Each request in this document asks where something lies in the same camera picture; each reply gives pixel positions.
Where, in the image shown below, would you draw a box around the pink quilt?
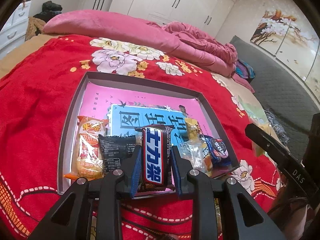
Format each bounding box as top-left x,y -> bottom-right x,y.
43,10 -> 254,92

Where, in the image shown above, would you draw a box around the black snack packet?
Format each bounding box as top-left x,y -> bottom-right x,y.
98,135 -> 136,175

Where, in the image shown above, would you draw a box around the Snickers chocolate bar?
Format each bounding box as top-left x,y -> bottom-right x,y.
135,124 -> 175,192

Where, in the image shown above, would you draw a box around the white drawer cabinet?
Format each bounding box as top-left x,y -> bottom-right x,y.
0,0 -> 31,59

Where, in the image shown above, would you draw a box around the clear plastic candy packet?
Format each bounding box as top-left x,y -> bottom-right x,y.
178,140 -> 210,173

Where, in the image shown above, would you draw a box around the grey padded headboard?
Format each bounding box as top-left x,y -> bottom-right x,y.
231,36 -> 319,160

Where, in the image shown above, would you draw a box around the pink and blue book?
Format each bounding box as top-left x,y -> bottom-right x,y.
79,82 -> 213,146

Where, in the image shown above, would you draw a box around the dark blue cookie packet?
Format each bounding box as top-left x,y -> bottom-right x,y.
204,135 -> 231,167

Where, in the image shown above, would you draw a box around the flower wall painting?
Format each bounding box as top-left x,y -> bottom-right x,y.
250,1 -> 319,98

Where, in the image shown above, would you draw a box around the orange cracker packet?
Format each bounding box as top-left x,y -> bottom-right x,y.
63,116 -> 108,181

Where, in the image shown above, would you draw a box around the grey cardboard box tray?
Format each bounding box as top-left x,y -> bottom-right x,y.
57,72 -> 240,194

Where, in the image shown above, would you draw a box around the colourful folded clothes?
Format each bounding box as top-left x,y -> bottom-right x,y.
235,59 -> 255,81

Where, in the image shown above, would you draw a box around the red floral blanket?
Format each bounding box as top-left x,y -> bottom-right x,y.
1,35 -> 280,239

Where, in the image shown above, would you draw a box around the yellow snack packet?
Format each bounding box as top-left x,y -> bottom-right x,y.
184,116 -> 213,177

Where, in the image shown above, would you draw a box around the dark clothes pile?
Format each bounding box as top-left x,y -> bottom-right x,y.
33,1 -> 62,23

